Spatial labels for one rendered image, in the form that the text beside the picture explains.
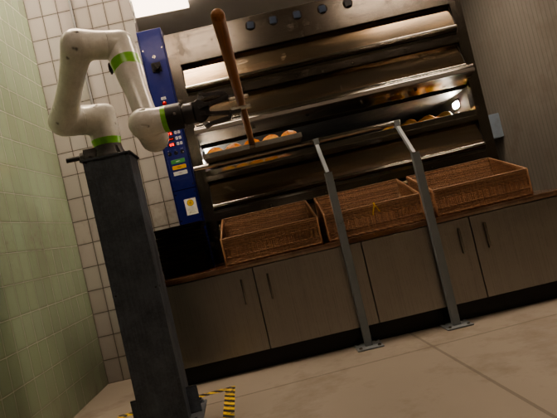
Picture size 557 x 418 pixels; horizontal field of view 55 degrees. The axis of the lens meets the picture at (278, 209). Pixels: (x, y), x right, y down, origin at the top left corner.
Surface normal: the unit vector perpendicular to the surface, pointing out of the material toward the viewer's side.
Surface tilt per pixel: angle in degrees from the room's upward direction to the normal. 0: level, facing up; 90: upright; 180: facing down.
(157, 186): 90
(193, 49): 90
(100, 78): 90
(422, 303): 90
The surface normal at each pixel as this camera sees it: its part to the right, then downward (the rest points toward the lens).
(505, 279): 0.01, -0.03
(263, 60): -0.07, -0.36
